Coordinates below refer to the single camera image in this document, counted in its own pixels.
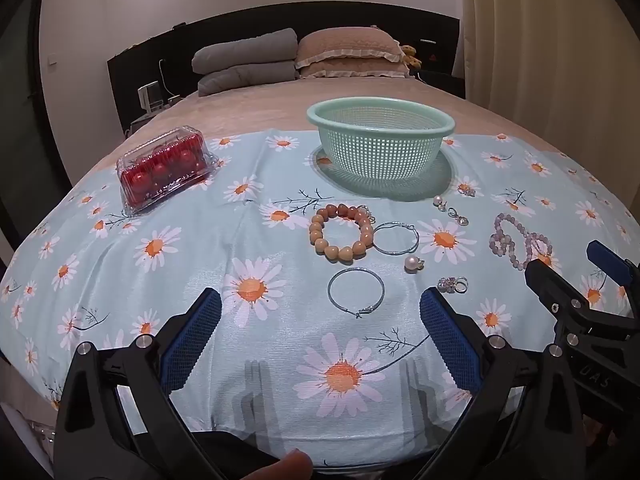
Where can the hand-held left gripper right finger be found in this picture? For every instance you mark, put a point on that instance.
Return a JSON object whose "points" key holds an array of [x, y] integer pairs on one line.
{"points": [[450, 345]]}

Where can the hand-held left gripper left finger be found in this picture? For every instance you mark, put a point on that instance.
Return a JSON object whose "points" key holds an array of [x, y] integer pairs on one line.
{"points": [[192, 342]]}

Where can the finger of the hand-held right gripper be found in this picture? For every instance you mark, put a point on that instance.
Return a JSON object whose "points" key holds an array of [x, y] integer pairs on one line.
{"points": [[607, 260], [552, 290]]}

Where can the large pearl earring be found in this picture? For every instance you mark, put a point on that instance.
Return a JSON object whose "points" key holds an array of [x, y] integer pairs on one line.
{"points": [[412, 263]]}

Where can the silver drop earring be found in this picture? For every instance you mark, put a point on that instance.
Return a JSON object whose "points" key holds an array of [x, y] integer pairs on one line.
{"points": [[461, 219]]}

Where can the silver hoop earring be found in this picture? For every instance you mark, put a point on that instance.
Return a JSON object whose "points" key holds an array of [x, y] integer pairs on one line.
{"points": [[331, 292], [375, 240]]}

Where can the green plastic mesh basket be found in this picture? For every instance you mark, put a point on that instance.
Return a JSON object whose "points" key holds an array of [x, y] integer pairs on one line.
{"points": [[380, 160]]}

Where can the person's left hand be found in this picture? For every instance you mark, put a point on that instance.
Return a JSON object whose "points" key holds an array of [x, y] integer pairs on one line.
{"points": [[280, 467]]}

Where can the blue daisy print cloth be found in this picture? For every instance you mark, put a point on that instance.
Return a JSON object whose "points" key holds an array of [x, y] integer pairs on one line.
{"points": [[270, 360]]}

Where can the clear box of tomatoes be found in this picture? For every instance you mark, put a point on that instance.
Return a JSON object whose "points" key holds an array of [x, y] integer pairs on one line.
{"points": [[162, 170]]}

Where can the cream curtain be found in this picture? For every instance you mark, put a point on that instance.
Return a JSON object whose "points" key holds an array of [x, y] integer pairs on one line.
{"points": [[550, 35]]}

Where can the beige bed cover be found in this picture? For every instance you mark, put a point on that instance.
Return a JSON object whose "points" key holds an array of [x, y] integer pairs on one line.
{"points": [[250, 110]]}

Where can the white bedside device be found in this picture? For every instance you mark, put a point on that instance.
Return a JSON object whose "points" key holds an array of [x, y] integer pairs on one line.
{"points": [[150, 97]]}

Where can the grey pillow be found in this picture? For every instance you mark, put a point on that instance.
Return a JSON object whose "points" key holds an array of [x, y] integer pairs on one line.
{"points": [[245, 50], [245, 79]]}

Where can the brown teddy bear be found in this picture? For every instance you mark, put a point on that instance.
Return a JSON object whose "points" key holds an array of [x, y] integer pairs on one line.
{"points": [[410, 55]]}

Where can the beige frilled pillow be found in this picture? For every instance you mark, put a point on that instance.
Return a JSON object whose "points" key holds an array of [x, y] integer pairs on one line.
{"points": [[345, 42], [350, 67]]}

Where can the black headboard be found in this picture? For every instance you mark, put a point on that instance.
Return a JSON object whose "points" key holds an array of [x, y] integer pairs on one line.
{"points": [[350, 17]]}

